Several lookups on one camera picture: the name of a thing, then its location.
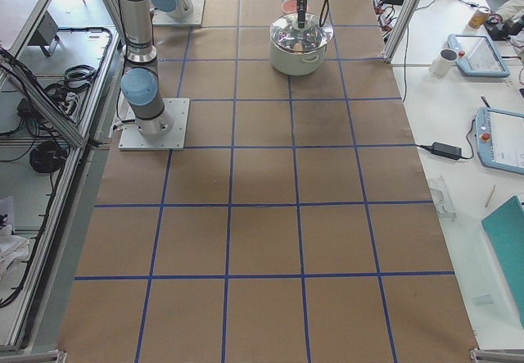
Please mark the pale green cooking pot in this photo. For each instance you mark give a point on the pale green cooking pot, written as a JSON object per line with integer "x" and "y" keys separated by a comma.
{"x": 284, "y": 33}

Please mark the pink bowl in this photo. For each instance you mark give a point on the pink bowl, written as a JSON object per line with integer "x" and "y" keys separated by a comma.
{"x": 289, "y": 7}

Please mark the white mug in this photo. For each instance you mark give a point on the white mug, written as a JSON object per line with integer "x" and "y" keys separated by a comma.
{"x": 443, "y": 62}

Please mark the yellow cup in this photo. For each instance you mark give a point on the yellow cup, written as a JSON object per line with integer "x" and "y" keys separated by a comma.
{"x": 479, "y": 17}

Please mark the far blue teach pendant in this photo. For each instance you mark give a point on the far blue teach pendant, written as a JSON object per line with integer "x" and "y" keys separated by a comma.
{"x": 481, "y": 57}

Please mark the blue teach pendant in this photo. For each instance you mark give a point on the blue teach pendant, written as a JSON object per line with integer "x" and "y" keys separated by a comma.
{"x": 481, "y": 57}
{"x": 499, "y": 138}

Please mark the black power adapter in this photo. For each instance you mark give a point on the black power adapter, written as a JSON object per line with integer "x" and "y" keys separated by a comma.
{"x": 443, "y": 150}

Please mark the near blue teach pendant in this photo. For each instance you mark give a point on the near blue teach pendant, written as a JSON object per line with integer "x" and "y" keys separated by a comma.
{"x": 499, "y": 138}

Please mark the teal notebook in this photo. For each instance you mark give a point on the teal notebook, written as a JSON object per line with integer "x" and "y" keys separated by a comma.
{"x": 504, "y": 228}

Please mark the white cloth pile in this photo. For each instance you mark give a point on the white cloth pile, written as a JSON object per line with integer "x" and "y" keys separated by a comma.
{"x": 14, "y": 248}

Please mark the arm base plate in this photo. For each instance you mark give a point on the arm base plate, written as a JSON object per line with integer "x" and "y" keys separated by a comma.
{"x": 188, "y": 13}
{"x": 168, "y": 131}

